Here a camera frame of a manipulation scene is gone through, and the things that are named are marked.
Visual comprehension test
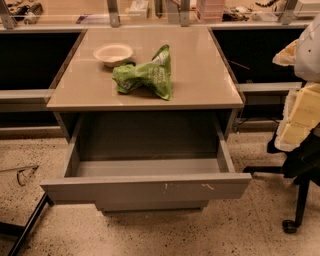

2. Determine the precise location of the white box on counter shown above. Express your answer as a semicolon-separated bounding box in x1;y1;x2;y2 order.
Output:
129;0;149;18

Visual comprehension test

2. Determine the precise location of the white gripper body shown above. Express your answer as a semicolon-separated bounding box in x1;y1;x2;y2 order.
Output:
294;14;320;83

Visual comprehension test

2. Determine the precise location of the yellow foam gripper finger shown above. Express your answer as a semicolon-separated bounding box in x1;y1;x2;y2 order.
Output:
274;83;320;152
272;40;298;66

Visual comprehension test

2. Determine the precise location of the grey top drawer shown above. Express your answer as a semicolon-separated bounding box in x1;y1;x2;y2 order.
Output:
41;111;251;205

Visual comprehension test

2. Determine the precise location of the white paper bowl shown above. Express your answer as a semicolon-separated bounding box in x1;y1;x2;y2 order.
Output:
93;43;133;68

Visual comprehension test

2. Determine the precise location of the black metal floor stand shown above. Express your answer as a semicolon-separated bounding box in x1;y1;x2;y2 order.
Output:
0;193;53;256

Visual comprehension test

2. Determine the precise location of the grey drawer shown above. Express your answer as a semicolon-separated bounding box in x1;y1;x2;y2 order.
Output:
41;111;251;205
96;200;209;213

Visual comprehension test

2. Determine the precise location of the green crumpled chip bag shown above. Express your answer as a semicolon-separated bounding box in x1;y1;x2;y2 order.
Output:
112;45;172;101

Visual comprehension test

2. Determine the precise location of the pink plastic container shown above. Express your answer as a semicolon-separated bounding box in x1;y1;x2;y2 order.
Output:
196;0;225;23

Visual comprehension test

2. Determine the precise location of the grey cabinet with tan top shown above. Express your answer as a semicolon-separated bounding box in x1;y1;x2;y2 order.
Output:
41;27;250;212

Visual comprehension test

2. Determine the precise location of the grey lower drawer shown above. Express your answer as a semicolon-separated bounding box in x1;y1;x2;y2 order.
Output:
96;200;209;213

